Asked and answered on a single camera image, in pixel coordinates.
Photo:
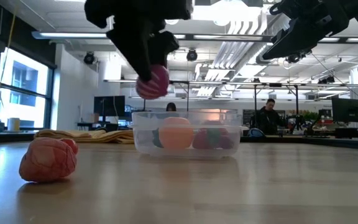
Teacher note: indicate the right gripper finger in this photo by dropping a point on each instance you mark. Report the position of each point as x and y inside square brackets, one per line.
[279, 34]
[303, 35]

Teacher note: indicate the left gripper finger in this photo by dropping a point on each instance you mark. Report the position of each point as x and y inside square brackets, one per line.
[165, 45]
[135, 46]

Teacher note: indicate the purple striped toy onion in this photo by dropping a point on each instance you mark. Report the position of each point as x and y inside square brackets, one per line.
[155, 85]

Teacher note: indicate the orange toy fruit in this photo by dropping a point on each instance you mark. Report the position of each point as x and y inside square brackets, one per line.
[176, 133]

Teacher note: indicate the pink wrinkled toy vegetable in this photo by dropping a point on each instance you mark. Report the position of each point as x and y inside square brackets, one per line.
[47, 161]

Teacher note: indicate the clear plastic tupperware container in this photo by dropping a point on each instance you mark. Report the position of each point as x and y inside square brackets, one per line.
[185, 154]

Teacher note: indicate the black ceiling spotlight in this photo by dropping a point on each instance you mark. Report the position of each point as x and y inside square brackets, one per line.
[89, 58]
[191, 55]
[295, 58]

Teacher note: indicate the person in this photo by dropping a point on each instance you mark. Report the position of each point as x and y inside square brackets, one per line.
[269, 118]
[171, 107]

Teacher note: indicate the long LED light bar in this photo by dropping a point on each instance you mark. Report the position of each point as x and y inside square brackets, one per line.
[73, 35]

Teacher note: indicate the black computer monitor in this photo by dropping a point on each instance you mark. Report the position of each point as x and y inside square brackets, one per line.
[349, 109]
[109, 105]

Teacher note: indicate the yellow folded cloth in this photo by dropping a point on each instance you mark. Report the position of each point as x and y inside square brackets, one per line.
[104, 135]

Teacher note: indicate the black metal rig frame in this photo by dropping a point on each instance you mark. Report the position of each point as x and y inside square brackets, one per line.
[179, 82]
[275, 84]

